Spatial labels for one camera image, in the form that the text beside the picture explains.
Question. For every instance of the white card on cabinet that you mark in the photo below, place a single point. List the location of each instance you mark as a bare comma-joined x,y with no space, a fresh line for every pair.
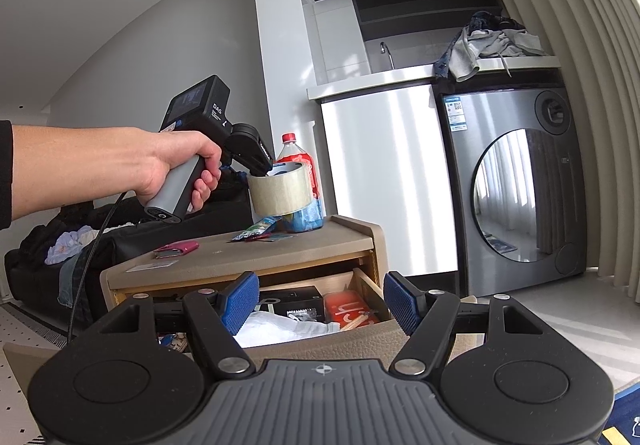
156,264

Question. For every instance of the blue Dentaure snack pouch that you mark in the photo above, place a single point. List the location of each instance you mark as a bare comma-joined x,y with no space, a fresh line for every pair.
257,230

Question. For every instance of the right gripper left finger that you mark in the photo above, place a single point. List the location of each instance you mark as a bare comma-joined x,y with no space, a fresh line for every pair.
213,318

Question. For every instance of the silver washing machine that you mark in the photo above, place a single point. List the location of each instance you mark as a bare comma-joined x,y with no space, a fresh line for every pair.
521,191

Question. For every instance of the red sauce packet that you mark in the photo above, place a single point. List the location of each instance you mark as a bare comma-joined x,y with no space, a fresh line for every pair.
262,237

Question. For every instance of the white plastic bag in drawer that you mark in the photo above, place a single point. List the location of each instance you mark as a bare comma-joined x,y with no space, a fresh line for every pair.
264,328

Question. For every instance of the white fridge cabinet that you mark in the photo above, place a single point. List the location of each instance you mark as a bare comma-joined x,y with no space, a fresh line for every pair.
389,166

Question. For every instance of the red box in drawer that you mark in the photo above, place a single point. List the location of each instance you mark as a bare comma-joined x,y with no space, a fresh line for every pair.
348,310

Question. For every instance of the kitchen faucet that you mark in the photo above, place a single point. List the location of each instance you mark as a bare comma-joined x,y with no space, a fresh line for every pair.
385,51

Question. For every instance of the person left forearm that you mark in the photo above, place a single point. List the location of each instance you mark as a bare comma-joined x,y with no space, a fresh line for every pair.
46,167

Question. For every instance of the black watch box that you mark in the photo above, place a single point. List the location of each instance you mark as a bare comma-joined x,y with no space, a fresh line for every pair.
298,304

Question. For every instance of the clear packing tape roll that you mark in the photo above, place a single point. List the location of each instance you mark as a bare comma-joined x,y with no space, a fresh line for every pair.
284,190

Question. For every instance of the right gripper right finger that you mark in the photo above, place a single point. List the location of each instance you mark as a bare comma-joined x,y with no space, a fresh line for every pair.
427,318

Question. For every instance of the pile of clothes on counter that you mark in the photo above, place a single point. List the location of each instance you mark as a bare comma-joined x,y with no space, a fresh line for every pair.
485,36

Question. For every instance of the pink card wallet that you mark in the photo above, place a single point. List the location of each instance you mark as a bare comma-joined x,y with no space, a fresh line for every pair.
177,249

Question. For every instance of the patterned floor rug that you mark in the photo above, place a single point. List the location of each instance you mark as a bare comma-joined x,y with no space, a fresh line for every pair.
26,343

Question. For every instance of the red iced tea bottle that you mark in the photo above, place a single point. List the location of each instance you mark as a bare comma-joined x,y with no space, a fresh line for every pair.
293,158

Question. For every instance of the black leather sofa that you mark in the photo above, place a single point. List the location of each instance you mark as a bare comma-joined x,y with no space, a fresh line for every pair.
129,234

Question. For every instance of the person left hand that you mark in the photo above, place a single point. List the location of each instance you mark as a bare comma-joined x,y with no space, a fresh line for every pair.
179,161

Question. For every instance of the clothes on sofa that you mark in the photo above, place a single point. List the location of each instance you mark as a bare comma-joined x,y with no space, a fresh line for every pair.
65,251

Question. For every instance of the blue plastic card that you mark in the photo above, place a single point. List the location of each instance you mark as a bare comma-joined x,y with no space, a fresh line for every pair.
278,237

